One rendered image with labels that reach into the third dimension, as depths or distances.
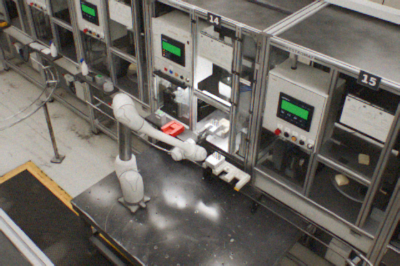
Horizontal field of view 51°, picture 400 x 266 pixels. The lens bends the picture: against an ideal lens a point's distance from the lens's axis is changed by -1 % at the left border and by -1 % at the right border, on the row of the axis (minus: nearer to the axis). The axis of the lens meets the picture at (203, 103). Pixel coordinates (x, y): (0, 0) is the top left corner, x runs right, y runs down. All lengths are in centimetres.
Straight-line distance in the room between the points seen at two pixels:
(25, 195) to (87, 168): 66
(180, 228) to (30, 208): 178
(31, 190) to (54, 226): 56
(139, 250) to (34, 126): 276
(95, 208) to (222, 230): 98
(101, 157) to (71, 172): 37
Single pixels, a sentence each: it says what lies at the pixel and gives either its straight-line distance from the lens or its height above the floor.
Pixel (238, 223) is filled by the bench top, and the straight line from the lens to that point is 326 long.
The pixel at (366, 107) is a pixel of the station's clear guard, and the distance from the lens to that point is 257.
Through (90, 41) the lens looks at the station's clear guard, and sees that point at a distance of 433.
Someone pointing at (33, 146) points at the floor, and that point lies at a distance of 517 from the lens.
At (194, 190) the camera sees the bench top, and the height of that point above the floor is 68.
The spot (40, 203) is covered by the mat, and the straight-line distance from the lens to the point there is 449.
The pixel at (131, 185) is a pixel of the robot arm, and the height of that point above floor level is 92.
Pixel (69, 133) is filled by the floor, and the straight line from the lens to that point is 522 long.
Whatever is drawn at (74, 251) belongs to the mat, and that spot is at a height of 1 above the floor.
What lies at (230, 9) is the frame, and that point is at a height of 201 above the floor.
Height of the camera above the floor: 323
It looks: 36 degrees down
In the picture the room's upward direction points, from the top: 1 degrees clockwise
